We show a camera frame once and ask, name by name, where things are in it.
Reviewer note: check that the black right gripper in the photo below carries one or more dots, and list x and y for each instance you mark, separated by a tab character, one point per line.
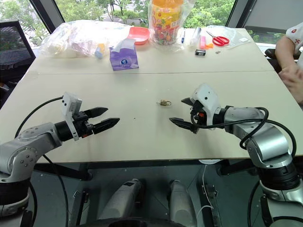
198	118

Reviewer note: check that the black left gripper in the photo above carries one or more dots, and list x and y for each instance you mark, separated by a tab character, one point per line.
81	126

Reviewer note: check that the person's bare forearm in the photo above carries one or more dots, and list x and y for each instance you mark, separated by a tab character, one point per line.
285	52

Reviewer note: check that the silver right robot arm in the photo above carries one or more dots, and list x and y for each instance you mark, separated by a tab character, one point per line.
267	139

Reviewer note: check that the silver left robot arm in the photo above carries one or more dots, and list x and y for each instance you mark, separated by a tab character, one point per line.
28	144

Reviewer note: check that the person's bare hand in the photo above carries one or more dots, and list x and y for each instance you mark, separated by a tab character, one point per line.
294	80

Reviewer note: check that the small brass padlock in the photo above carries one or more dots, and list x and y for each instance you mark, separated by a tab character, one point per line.
164	102

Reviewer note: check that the small black box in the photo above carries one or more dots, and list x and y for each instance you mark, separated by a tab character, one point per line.
200	52

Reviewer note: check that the purple tissue box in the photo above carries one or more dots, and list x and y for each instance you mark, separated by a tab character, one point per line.
123	59

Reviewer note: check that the small yellow blue bottle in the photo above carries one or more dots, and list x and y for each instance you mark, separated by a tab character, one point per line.
100	50

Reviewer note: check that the small orange clip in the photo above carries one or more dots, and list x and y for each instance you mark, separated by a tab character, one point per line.
208	46

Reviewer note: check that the pink highlighter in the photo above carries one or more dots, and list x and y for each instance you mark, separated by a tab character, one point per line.
202	42

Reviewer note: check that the blue pen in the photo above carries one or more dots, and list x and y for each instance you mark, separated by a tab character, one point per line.
183	37

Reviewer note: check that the clear plastic tube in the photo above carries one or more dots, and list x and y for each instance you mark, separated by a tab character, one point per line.
195	36

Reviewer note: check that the large clear plastic bag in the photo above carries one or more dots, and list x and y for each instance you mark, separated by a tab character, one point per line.
78	39

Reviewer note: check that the grey robot leg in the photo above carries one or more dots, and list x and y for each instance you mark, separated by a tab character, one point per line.
123	201
181	203

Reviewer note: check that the bagged orange-lid snack jar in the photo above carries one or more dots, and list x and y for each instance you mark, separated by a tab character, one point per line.
166	23

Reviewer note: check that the red plastic bowl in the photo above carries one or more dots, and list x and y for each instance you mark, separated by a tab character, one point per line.
139	34

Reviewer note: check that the flat clear zip bag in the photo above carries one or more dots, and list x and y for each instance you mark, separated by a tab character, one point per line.
237	36

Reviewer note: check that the black chair armrest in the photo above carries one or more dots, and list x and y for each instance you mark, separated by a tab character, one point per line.
271	53

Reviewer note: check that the black mesh office chair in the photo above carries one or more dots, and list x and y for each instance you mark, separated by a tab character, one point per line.
13	47

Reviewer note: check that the white red-print shirt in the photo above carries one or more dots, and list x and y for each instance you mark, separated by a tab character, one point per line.
296	33

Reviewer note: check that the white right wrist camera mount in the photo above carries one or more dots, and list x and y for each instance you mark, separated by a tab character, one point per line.
208	99

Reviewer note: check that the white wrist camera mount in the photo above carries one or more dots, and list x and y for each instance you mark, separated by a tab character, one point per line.
70	104
208	99

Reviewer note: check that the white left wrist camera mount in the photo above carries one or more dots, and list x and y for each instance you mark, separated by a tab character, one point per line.
70	104

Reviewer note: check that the black table frame beam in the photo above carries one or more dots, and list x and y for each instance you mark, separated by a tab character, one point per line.
64	172
234	166

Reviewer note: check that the dark window frame pillar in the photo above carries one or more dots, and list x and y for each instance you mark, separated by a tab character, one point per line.
239	11
48	13

